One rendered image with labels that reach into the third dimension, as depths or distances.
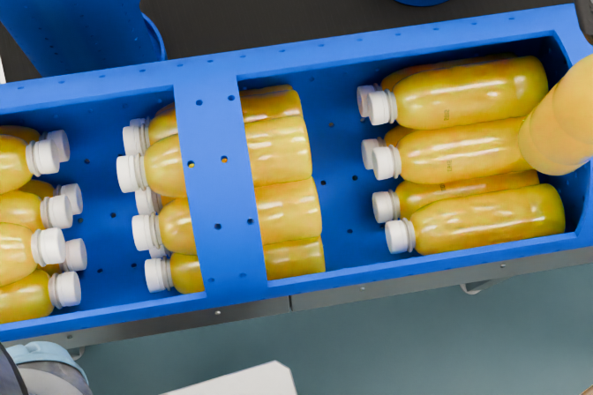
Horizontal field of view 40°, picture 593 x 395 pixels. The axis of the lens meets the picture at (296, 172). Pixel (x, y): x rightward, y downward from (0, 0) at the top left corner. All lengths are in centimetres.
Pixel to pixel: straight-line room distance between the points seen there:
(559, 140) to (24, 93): 53
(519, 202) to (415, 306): 109
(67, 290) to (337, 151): 39
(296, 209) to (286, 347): 115
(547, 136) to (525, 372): 138
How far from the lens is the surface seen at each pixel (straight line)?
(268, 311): 114
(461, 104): 94
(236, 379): 84
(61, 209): 96
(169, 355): 201
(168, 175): 84
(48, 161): 94
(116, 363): 202
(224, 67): 85
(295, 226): 87
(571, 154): 75
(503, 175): 103
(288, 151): 84
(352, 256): 101
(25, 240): 91
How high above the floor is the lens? 199
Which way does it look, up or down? 75 degrees down
